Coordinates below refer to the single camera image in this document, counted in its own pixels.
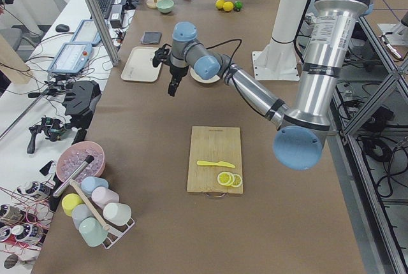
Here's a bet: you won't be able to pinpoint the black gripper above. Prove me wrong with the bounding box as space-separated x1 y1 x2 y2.
168 64 189 97

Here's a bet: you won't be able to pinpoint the round cream plate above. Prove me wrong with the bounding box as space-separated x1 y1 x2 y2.
189 68 221 84

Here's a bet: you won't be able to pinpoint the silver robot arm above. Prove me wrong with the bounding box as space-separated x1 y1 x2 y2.
155 0 374 170

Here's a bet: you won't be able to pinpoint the cream rectangular tray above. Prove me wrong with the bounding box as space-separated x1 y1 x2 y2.
120 47 161 83

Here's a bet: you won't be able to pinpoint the grey folded cloth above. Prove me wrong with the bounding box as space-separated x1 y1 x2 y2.
140 31 162 45

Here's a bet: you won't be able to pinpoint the wooden cutting board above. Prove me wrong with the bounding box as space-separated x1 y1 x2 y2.
187 126 244 197

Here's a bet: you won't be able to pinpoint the yellow plastic knife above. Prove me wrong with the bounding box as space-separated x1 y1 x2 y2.
196 160 236 168

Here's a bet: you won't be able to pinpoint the mint green bowl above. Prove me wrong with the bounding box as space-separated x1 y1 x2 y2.
156 0 175 14

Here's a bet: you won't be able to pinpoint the yellow lemon near pepper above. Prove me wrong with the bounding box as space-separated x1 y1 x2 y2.
215 0 226 10

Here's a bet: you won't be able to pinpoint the yellow lemon outer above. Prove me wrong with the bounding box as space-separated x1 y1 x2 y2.
222 1 235 12

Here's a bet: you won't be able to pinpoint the blue teach pendant far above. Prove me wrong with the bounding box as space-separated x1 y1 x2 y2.
71 19 101 47

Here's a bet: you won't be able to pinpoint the blue teach pendant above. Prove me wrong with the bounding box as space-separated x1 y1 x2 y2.
71 19 101 47
48 42 92 75

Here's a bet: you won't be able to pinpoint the green toy pepper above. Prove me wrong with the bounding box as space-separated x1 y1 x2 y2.
233 1 243 11

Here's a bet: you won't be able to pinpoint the blue teach pendant near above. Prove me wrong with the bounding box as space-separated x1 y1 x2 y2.
48 42 92 75

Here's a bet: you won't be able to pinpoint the lemon slices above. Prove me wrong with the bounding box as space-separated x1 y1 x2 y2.
217 171 243 188

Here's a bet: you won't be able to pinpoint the black keyboard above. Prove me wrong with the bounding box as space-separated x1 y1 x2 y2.
97 0 115 19

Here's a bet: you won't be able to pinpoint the pink bowl with ice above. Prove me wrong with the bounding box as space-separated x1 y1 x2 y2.
56 141 105 183

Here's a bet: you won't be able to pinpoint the black computer mouse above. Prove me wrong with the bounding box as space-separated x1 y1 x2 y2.
55 24 70 32

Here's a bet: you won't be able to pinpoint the metal muddler tool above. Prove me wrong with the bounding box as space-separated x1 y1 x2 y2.
52 155 94 198

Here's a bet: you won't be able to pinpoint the pastel cups rack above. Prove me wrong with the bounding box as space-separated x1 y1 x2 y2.
68 179 136 249

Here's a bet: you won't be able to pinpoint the wooden stick pestle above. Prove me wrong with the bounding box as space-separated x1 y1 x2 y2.
69 180 110 231

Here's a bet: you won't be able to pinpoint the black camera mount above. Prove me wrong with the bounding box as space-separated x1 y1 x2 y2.
152 43 171 68

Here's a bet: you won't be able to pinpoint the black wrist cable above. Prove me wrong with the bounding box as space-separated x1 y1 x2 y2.
205 38 288 122

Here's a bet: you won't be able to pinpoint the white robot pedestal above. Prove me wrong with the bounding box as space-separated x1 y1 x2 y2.
252 0 308 81

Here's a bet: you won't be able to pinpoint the aluminium frame post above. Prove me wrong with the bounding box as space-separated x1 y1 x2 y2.
85 0 119 66

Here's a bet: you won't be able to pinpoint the bottle group in wire basket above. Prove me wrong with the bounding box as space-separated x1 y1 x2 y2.
1 181 54 251

